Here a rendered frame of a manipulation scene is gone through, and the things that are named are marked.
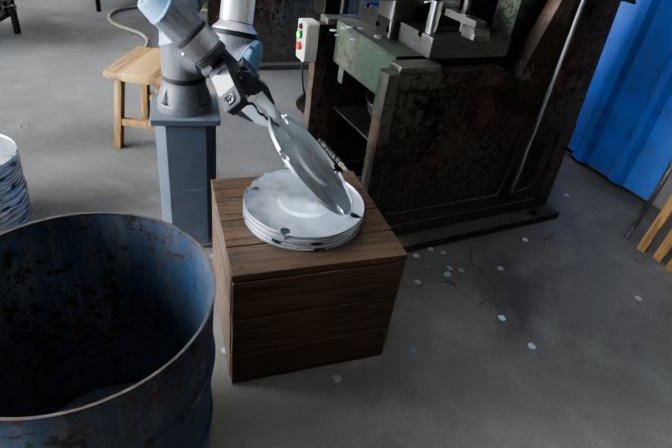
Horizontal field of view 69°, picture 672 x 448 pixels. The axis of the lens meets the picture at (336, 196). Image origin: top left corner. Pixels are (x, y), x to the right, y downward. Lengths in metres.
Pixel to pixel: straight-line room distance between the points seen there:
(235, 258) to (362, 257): 0.28
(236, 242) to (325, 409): 0.45
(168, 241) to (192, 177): 0.55
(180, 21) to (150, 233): 0.40
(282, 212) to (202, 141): 0.40
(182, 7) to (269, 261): 0.53
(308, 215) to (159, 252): 0.34
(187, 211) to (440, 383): 0.88
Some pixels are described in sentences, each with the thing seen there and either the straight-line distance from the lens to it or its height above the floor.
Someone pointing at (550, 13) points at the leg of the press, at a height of 0.79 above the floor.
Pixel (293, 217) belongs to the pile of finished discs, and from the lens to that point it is 1.14.
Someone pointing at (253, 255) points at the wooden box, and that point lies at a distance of 1.08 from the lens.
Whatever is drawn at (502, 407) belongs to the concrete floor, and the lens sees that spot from 1.40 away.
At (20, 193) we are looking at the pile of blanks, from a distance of 1.80.
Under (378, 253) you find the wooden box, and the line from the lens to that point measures 1.13.
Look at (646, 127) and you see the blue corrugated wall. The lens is 2.53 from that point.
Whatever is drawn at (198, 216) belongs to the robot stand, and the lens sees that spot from 1.59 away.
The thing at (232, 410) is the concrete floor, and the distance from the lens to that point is 1.26.
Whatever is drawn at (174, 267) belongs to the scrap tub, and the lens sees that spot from 1.01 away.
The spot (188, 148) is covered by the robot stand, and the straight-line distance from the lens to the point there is 1.46.
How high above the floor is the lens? 1.05
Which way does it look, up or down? 33 degrees down
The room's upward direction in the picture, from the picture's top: 8 degrees clockwise
